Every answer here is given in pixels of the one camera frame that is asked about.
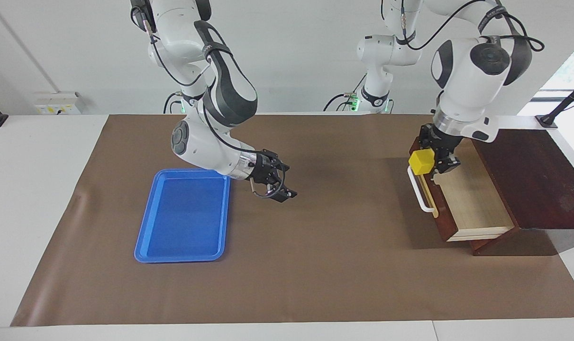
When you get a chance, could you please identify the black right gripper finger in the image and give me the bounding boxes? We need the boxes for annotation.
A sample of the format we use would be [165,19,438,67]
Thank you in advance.
[267,149,291,172]
[262,181,298,203]

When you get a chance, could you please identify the yellow cube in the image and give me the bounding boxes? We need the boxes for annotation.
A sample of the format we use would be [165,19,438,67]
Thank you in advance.
[409,148,435,176]

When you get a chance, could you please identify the wooden drawer with white handle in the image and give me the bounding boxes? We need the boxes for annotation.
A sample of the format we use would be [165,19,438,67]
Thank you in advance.
[407,137,515,242]

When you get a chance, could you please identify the brown table mat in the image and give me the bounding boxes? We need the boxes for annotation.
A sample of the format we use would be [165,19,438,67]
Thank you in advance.
[10,113,574,327]

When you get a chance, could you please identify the dark wooden cabinet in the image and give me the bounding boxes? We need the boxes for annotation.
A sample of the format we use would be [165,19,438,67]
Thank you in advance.
[471,128,574,257]

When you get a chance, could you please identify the blue plastic tray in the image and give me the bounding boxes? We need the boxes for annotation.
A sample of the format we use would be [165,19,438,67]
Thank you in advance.
[134,168,231,264]

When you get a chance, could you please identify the black base cable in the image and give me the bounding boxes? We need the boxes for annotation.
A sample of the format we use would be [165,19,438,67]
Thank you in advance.
[323,71,368,112]
[163,91,185,114]

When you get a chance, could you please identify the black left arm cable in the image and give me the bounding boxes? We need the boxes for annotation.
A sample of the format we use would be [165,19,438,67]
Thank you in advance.
[381,0,546,53]

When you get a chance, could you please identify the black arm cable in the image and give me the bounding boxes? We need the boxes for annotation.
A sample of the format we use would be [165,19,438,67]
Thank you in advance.
[130,0,287,199]
[381,0,546,53]

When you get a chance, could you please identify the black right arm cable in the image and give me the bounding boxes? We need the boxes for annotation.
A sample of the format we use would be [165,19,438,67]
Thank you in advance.
[130,0,287,199]

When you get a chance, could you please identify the black camera stand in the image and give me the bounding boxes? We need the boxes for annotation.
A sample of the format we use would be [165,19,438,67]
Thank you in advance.
[536,76,574,129]

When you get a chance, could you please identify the white wall socket box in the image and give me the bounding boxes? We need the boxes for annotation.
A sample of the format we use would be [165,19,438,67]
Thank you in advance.
[35,91,84,116]

